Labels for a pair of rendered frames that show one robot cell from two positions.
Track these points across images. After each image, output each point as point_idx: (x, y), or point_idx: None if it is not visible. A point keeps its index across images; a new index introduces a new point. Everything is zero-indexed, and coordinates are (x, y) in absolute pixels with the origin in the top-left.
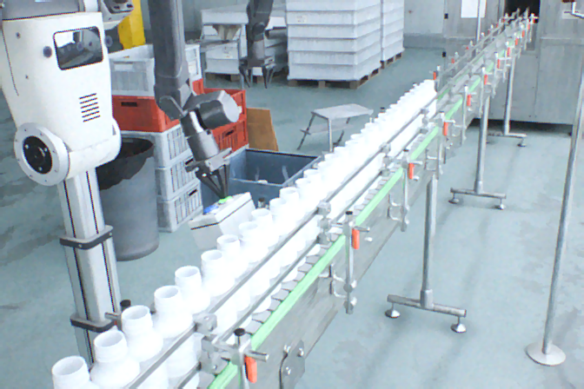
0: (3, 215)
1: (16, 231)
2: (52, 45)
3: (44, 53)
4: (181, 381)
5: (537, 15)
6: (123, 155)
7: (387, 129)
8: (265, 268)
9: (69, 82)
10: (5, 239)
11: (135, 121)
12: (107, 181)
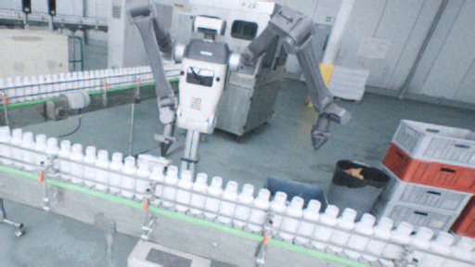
0: (327, 176)
1: (318, 184)
2: (186, 70)
3: (180, 72)
4: None
5: None
6: (374, 180)
7: (306, 212)
8: (98, 171)
9: (188, 88)
10: (309, 183)
11: (395, 166)
12: (338, 181)
